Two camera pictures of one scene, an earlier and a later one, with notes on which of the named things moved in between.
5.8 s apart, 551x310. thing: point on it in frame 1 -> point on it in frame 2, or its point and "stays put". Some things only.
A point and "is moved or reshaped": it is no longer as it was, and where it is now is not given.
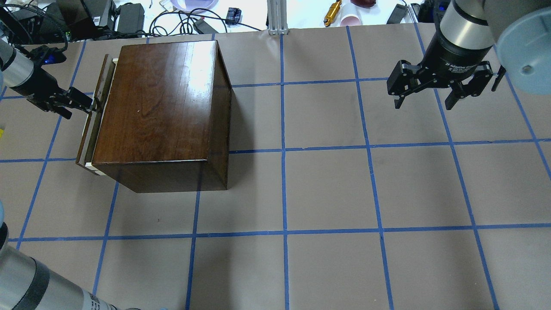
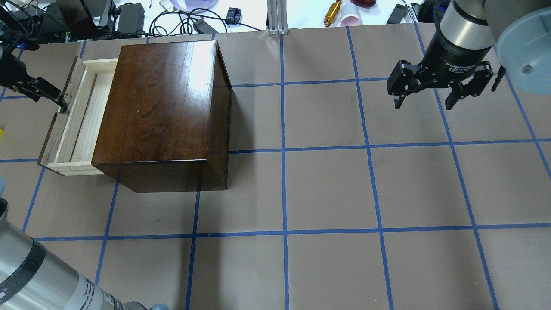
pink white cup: x=350 y=20 stays put
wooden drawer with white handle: x=85 y=156 is moved or reshaped
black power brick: x=131 y=18 stays put
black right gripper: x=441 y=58 stays put
